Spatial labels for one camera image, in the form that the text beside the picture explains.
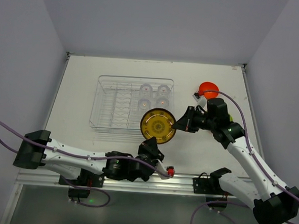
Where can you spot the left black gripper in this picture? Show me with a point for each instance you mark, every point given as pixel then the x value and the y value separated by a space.
pixel 148 155

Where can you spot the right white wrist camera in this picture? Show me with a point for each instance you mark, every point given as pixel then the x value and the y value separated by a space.
pixel 200 100

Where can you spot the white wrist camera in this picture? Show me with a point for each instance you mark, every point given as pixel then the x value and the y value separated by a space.
pixel 200 100
pixel 164 172

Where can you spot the clear plastic rack tray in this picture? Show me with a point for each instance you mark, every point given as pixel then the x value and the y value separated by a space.
pixel 101 109

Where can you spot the olive brown plate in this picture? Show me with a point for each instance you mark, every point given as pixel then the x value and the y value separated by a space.
pixel 157 122

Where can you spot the orange bowl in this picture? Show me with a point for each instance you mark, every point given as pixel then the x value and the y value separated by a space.
pixel 208 90

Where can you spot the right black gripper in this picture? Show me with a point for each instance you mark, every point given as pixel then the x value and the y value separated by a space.
pixel 191 120

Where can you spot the aluminium mounting rail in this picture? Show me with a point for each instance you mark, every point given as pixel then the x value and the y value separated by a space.
pixel 180 184

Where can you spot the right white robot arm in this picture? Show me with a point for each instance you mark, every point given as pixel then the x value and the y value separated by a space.
pixel 271 200

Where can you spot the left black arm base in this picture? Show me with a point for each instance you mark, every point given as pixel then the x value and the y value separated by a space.
pixel 86 179

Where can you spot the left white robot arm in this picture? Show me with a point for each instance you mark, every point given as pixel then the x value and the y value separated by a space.
pixel 38 149

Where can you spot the green plate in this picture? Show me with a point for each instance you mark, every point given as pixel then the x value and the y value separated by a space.
pixel 231 118

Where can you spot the clear glass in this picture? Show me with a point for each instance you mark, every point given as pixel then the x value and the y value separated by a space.
pixel 162 102
pixel 163 91
pixel 146 91
pixel 144 105

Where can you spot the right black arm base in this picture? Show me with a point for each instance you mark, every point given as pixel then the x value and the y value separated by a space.
pixel 208 185

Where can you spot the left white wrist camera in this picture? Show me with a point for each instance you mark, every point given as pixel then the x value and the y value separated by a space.
pixel 164 172

